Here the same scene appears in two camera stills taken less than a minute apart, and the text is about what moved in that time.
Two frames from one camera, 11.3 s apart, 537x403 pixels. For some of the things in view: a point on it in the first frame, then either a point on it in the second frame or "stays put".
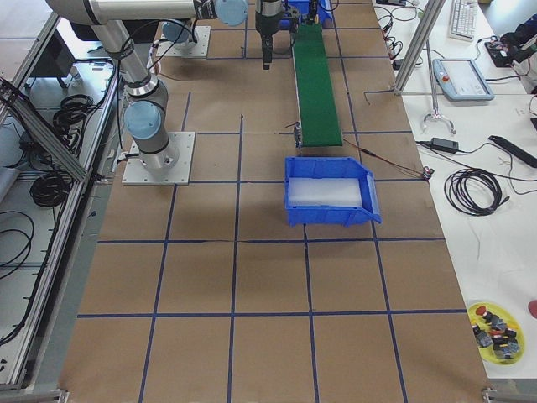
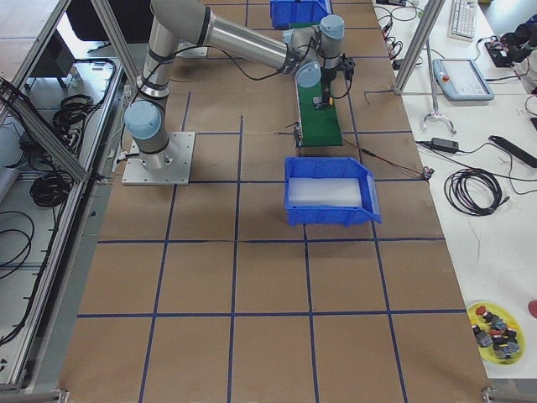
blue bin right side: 329,191 stays put
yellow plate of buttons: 500,337 stays put
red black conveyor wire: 426,174 stays put
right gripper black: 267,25 → 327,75
